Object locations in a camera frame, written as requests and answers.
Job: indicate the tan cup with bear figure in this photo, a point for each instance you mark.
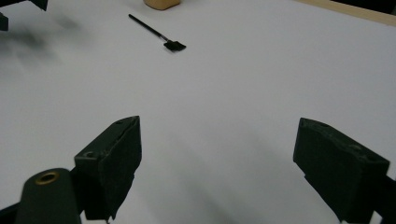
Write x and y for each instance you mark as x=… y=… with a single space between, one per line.
x=162 y=3

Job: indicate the light wooden table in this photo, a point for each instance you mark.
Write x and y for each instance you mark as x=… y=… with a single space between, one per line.
x=358 y=11

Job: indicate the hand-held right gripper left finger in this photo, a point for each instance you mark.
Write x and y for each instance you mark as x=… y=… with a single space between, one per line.
x=109 y=168

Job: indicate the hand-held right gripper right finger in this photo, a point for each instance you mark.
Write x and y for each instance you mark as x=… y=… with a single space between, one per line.
x=339 y=174

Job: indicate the black brush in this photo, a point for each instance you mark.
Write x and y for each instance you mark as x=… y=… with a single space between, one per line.
x=174 y=46

